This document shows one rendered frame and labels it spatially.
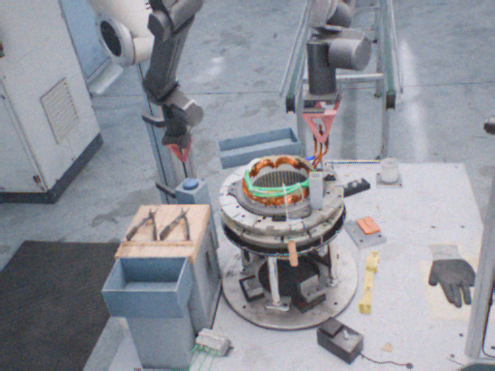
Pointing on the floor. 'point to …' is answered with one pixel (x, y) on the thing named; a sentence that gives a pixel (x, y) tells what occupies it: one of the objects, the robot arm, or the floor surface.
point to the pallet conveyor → (383, 16)
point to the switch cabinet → (41, 105)
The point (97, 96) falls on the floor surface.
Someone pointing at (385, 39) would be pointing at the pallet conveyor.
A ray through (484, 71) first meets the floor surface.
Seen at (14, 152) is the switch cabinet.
